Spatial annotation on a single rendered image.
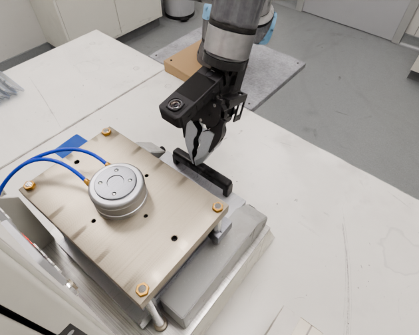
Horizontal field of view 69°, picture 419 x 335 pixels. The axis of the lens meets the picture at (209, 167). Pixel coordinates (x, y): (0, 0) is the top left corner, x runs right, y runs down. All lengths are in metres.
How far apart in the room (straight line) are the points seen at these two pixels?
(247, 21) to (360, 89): 2.33
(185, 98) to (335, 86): 2.30
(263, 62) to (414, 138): 1.41
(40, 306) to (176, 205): 0.29
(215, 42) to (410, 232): 0.73
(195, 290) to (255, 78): 0.97
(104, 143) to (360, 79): 2.52
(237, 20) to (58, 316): 0.41
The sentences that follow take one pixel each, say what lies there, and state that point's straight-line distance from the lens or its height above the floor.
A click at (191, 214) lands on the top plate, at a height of 1.11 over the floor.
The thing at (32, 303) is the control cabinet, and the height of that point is 1.33.
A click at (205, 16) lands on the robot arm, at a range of 1.23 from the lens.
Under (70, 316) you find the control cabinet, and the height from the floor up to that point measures 1.29.
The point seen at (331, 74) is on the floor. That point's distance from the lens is 2.85.
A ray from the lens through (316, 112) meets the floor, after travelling 2.42.
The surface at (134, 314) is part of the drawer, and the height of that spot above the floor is 0.97.
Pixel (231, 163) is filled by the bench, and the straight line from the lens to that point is 0.97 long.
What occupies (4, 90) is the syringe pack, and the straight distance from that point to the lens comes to 1.38.
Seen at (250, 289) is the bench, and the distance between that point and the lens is 0.79.
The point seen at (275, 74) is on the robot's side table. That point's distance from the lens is 1.36.
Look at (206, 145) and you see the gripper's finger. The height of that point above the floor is 1.09.
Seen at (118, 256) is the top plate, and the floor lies 1.11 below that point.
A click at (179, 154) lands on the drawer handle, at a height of 1.01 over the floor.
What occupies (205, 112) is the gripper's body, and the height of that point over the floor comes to 1.15.
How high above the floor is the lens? 1.50
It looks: 51 degrees down
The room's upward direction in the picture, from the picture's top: straight up
